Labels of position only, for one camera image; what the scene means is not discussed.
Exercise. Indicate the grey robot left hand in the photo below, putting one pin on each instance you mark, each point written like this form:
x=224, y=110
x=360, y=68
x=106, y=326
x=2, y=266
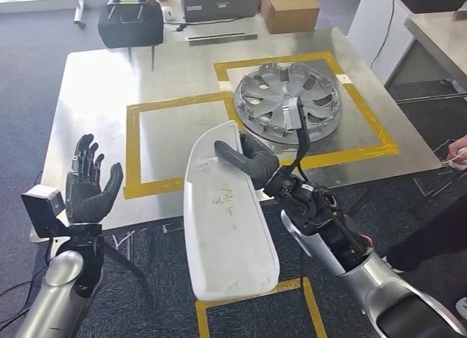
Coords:
x=85, y=200

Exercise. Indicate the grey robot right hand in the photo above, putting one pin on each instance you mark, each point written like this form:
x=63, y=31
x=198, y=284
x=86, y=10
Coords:
x=260, y=164

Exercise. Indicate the white plastic shell part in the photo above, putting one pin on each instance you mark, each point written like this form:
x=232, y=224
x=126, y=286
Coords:
x=226, y=239

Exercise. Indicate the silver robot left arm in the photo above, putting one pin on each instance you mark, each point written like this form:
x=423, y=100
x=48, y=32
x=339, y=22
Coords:
x=54, y=297

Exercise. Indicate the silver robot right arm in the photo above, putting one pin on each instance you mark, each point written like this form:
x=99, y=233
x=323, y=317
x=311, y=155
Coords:
x=383, y=292

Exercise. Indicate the steel workbench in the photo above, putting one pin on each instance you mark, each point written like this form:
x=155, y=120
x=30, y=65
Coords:
x=102, y=99
x=437, y=41

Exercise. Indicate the grey wheel hubcap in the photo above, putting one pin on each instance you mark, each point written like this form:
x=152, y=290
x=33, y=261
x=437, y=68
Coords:
x=270, y=91

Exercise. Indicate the grey metal bar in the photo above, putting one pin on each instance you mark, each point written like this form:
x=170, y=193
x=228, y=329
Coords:
x=219, y=38

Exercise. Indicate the brown cardboard box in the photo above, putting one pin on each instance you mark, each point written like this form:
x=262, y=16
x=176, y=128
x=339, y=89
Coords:
x=288, y=9

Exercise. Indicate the grey laptop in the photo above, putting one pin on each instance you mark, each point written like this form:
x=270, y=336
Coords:
x=222, y=4

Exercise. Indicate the black carry bag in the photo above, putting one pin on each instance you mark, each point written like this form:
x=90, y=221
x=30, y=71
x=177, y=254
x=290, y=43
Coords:
x=129, y=24

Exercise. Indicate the white metal support leg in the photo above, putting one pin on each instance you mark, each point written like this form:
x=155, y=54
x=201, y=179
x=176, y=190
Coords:
x=78, y=12

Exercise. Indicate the white computer mouse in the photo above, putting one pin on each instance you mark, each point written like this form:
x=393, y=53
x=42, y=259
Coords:
x=168, y=12

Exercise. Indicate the white handheld controller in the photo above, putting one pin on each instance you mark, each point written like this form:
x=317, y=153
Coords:
x=460, y=161

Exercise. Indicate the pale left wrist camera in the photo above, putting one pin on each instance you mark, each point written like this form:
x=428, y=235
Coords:
x=40, y=210

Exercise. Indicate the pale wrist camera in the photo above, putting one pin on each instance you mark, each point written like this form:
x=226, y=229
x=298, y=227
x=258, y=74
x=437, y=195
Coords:
x=40, y=210
x=293, y=114

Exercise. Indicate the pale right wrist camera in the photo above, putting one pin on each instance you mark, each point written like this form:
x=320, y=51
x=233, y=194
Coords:
x=293, y=114

